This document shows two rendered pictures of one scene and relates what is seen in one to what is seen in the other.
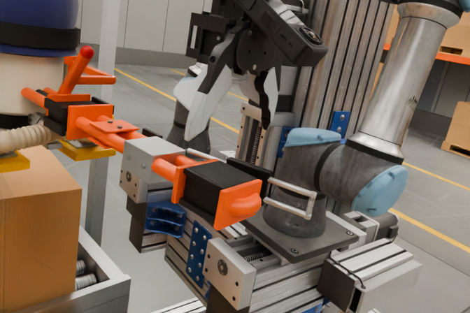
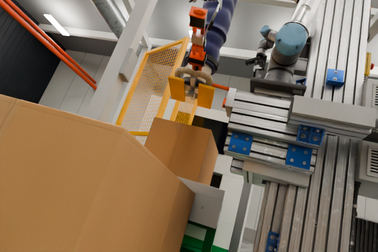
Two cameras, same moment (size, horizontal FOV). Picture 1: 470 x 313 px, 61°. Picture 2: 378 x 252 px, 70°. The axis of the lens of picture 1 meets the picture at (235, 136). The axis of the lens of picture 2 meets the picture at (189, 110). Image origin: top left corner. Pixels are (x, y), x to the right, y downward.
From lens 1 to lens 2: 1.35 m
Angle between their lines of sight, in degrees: 67
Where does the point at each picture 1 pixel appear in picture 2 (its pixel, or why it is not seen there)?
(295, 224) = not seen: hidden behind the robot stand
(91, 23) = not seen: hidden behind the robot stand
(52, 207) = (197, 133)
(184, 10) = not seen: outside the picture
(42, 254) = (188, 154)
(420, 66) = not seen: outside the picture
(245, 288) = (229, 95)
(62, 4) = (209, 47)
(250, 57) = not seen: outside the picture
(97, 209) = (241, 210)
